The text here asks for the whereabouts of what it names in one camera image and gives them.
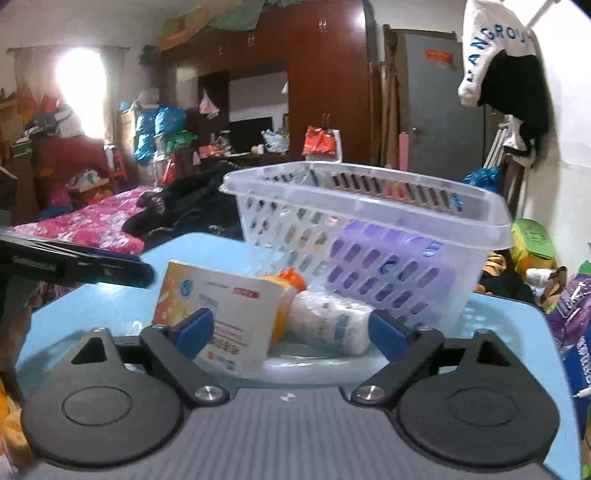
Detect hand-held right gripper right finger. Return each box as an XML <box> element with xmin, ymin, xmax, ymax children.
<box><xmin>350</xmin><ymin>310</ymin><xmax>507</xmax><ymax>408</ymax></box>

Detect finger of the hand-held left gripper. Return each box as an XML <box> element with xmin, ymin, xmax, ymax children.
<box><xmin>0</xmin><ymin>234</ymin><xmax>156</xmax><ymax>289</ymax></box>

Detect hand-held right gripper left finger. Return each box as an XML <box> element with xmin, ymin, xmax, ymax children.
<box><xmin>71</xmin><ymin>308</ymin><xmax>230</xmax><ymax>408</ymax></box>

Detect white and orange box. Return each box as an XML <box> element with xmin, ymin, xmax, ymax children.
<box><xmin>151</xmin><ymin>260</ymin><xmax>296</xmax><ymax>387</ymax></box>

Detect white bottle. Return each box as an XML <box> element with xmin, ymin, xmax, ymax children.
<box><xmin>288</xmin><ymin>290</ymin><xmax>376</xmax><ymax>357</ymax></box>

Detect clear plastic basket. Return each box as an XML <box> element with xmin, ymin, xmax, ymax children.
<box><xmin>220</xmin><ymin>161</ymin><xmax>514</xmax><ymax>334</ymax></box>

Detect pink floral blanket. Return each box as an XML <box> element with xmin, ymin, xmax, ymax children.
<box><xmin>13</xmin><ymin>186</ymin><xmax>163</xmax><ymax>256</ymax></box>

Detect purple packet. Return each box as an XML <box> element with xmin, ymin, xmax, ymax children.
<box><xmin>327</xmin><ymin>220</ymin><xmax>459</xmax><ymax>325</ymax></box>

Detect orange capped bottle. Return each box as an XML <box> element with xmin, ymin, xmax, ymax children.
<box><xmin>270</xmin><ymin>268</ymin><xmax>308</xmax><ymax>343</ymax></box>

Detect black clothes pile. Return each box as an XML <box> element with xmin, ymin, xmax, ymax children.
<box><xmin>122</xmin><ymin>161</ymin><xmax>246</xmax><ymax>241</ymax></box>

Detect blue plastic bags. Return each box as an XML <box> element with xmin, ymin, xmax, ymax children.
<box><xmin>133</xmin><ymin>106</ymin><xmax>186</xmax><ymax>163</ymax></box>

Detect green bag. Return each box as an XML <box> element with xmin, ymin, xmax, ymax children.
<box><xmin>510</xmin><ymin>219</ymin><xmax>556</xmax><ymax>260</ymax></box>

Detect bright window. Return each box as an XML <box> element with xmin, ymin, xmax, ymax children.
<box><xmin>54</xmin><ymin>48</ymin><xmax>110</xmax><ymax>139</ymax></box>

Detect small blue bag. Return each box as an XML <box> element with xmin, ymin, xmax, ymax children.
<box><xmin>463</xmin><ymin>167</ymin><xmax>505</xmax><ymax>195</ymax></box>

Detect purple printed package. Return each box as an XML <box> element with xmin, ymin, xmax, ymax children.
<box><xmin>544</xmin><ymin>272</ymin><xmax>591</xmax><ymax>354</ymax></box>

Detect orange red bag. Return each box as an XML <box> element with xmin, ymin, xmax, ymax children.
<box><xmin>301</xmin><ymin>126</ymin><xmax>343</xmax><ymax>163</ymax></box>

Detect dark television screen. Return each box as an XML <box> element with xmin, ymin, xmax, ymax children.
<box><xmin>229</xmin><ymin>117</ymin><xmax>274</xmax><ymax>153</ymax></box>

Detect grey door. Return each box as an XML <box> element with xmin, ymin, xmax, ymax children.
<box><xmin>396</xmin><ymin>28</ymin><xmax>491</xmax><ymax>182</ymax></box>

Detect brown wooden wardrobe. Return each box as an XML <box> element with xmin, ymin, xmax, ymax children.
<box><xmin>157</xmin><ymin>0</ymin><xmax>380</xmax><ymax>168</ymax></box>

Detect black hanging garment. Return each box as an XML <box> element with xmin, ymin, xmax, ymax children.
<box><xmin>480</xmin><ymin>53</ymin><xmax>551</xmax><ymax>155</ymax></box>

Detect white hanging garment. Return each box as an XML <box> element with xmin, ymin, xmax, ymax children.
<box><xmin>457</xmin><ymin>0</ymin><xmax>542</xmax><ymax>110</ymax></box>

